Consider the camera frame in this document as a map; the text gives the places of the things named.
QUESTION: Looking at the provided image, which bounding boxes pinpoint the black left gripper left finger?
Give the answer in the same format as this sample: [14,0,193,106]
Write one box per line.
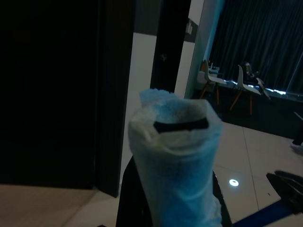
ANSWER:
[117,158,152,227]

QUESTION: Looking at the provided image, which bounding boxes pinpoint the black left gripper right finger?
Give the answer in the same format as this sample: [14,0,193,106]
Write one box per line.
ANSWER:
[212,170,234,227]

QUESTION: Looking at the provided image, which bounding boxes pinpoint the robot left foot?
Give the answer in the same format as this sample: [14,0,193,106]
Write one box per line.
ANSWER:
[266,169,303,215]

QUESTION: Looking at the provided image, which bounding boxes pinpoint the person leg dark trousers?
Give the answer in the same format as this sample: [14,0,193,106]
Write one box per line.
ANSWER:
[290,113,303,154]

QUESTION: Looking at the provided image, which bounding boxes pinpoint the dark wooden door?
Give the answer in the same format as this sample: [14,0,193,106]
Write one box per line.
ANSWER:
[0,0,135,198]

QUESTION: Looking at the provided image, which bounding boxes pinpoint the white chair wooden legs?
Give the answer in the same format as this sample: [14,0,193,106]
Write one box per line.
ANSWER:
[200,59,228,105]
[229,65,263,115]

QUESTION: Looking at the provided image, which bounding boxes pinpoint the black bag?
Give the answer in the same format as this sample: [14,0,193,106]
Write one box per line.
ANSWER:
[243,61,272,99]

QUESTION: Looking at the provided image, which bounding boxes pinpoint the glass partition panel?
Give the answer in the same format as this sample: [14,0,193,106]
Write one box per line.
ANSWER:
[184,0,224,100]

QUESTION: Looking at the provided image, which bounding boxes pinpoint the black door panel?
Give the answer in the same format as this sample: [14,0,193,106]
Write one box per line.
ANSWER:
[150,0,192,97]

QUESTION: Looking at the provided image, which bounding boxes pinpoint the dark pleated curtain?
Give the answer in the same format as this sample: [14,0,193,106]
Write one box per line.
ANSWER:
[209,0,303,95]

